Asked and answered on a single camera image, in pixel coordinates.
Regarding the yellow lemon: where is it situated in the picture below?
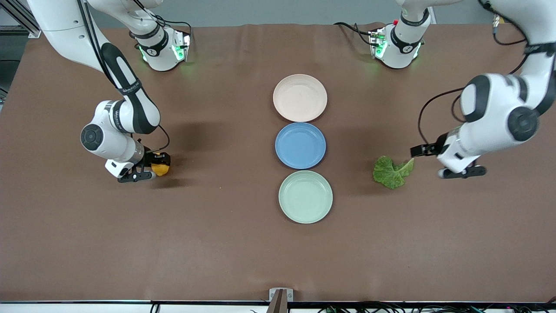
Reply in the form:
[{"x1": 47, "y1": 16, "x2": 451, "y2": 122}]
[{"x1": 151, "y1": 155, "x2": 171, "y2": 177}]

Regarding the green lettuce leaf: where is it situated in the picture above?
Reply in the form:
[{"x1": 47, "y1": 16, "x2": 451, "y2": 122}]
[{"x1": 373, "y1": 156, "x2": 415, "y2": 190}]

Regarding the brown table mat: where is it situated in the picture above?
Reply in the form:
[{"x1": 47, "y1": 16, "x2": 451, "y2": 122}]
[{"x1": 0, "y1": 23, "x2": 556, "y2": 303}]

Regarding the blue round plate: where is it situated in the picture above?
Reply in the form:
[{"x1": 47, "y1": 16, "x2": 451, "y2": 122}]
[{"x1": 275, "y1": 122, "x2": 327, "y2": 170}]

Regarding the pale green round plate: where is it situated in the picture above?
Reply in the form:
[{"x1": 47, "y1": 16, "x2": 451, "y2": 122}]
[{"x1": 278, "y1": 170, "x2": 334, "y2": 225}]

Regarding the beige round plate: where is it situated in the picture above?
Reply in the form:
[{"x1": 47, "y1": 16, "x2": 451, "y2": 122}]
[{"x1": 273, "y1": 74, "x2": 328, "y2": 123}]

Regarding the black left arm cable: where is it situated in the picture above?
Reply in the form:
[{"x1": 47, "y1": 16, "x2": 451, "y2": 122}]
[{"x1": 418, "y1": 0, "x2": 530, "y2": 146}]

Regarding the metal right base bracket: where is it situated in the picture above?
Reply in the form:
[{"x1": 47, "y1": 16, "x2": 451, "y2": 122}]
[{"x1": 173, "y1": 30, "x2": 192, "y2": 63}]

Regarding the black right base cable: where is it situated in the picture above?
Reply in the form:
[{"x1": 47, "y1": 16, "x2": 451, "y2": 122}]
[{"x1": 130, "y1": 0, "x2": 192, "y2": 37}]

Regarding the black base cable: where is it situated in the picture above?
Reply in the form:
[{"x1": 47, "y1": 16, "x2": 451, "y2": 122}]
[
  {"x1": 130, "y1": 0, "x2": 192, "y2": 37},
  {"x1": 334, "y1": 22, "x2": 378, "y2": 45}
]

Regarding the black left base cable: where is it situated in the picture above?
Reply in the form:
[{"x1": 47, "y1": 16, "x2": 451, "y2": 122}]
[{"x1": 334, "y1": 22, "x2": 378, "y2": 45}]

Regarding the white table edge rail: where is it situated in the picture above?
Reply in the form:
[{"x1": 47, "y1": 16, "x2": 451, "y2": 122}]
[{"x1": 0, "y1": 300, "x2": 556, "y2": 313}]

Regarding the aluminium frame post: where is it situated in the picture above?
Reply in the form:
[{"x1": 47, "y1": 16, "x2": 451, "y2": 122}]
[{"x1": 0, "y1": 7, "x2": 42, "y2": 39}]

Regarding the metal table edge bracket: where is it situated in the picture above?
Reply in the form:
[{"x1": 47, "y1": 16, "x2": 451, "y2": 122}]
[{"x1": 269, "y1": 288, "x2": 294, "y2": 313}]

